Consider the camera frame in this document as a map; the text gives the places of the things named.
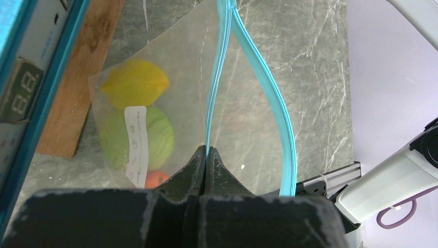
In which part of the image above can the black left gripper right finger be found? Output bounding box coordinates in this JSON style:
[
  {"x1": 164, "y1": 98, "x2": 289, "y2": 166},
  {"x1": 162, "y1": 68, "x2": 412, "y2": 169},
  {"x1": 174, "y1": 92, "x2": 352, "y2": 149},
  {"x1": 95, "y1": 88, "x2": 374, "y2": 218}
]
[{"x1": 199, "y1": 147, "x2": 350, "y2": 248}]

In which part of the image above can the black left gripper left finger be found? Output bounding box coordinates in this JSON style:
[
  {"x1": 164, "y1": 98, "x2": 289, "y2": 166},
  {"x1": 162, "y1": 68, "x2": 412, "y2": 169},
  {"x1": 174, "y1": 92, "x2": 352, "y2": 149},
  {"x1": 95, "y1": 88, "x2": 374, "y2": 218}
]
[{"x1": 1, "y1": 146, "x2": 207, "y2": 247}]

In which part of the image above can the green toy cabbage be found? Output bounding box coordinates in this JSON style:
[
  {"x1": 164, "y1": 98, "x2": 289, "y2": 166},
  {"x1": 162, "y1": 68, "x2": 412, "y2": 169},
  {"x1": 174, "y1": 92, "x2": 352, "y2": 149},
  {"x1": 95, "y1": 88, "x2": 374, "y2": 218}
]
[{"x1": 98, "y1": 106, "x2": 175, "y2": 171}]

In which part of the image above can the clear zip top bag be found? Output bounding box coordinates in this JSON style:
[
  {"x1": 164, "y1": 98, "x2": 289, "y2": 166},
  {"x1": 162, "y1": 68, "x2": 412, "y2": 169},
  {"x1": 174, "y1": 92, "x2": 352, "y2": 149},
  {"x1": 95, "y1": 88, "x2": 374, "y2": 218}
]
[{"x1": 89, "y1": 1, "x2": 298, "y2": 196}]

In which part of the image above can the yellow-green toy starfruit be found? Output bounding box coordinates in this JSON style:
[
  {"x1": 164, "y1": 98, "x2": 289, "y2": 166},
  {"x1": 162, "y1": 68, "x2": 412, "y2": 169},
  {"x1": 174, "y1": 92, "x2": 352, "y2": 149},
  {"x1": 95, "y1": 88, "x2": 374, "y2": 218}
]
[{"x1": 100, "y1": 59, "x2": 170, "y2": 110}]

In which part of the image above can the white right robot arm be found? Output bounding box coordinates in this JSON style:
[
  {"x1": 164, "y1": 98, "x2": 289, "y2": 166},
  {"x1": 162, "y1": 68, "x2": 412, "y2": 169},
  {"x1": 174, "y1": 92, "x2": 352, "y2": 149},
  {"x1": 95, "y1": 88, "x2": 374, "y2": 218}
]
[{"x1": 336, "y1": 1, "x2": 437, "y2": 223}]

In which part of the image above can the pink toy peach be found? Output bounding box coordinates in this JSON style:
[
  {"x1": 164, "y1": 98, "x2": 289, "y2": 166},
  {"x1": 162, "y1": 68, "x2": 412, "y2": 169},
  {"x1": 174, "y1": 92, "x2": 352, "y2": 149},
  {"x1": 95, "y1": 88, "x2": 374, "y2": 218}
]
[{"x1": 144, "y1": 170, "x2": 169, "y2": 189}]

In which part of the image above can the wooden board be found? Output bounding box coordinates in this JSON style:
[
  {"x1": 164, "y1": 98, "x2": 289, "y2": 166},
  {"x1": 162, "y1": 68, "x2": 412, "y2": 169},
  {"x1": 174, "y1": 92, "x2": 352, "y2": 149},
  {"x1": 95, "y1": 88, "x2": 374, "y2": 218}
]
[{"x1": 36, "y1": 1, "x2": 124, "y2": 158}]

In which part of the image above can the dark grey network switch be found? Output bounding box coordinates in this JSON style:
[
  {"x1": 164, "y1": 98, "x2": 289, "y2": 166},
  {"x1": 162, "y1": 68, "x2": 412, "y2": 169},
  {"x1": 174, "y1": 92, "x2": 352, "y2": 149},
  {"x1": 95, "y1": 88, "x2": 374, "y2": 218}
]
[{"x1": 1, "y1": 0, "x2": 89, "y2": 235}]

